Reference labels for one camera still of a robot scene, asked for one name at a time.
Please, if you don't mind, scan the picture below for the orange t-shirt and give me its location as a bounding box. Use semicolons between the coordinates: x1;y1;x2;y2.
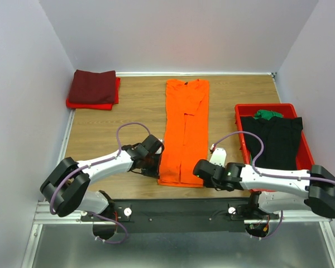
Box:
158;79;209;188

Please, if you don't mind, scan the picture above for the red t-shirt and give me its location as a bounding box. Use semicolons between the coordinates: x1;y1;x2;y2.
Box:
65;77;121;111

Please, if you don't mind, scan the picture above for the maroon t-shirt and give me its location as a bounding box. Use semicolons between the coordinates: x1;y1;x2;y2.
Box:
68;70;117;104

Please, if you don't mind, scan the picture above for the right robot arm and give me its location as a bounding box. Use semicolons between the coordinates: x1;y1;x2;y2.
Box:
193;160;335;219

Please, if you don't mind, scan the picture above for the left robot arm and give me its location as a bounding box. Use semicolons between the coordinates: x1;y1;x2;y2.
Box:
40;135;164;221

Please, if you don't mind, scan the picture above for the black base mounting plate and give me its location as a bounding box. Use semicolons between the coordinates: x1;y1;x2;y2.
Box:
80;197;280;241

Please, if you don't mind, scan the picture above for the black t-shirt in bin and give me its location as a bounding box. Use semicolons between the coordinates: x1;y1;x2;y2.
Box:
241;117;303;170

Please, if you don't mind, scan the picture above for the green t-shirt in bin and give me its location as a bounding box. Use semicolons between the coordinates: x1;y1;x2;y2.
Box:
253;109;283;120

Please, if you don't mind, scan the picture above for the red plastic bin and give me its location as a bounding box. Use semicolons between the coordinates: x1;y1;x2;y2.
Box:
234;103;314;170

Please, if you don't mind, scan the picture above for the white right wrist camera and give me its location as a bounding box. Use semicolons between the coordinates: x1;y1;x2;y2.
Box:
209;144;227;167

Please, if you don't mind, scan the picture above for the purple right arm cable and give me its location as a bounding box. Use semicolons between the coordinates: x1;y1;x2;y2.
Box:
212;131;335;203

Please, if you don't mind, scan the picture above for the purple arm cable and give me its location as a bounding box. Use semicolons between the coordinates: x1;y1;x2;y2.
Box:
212;131;335;203
49;122;151;244

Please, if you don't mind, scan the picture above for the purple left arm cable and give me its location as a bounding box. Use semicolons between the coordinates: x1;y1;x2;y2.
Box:
49;122;151;244

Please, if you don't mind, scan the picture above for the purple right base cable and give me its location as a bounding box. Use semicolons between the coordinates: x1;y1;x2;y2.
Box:
250;210;284;241

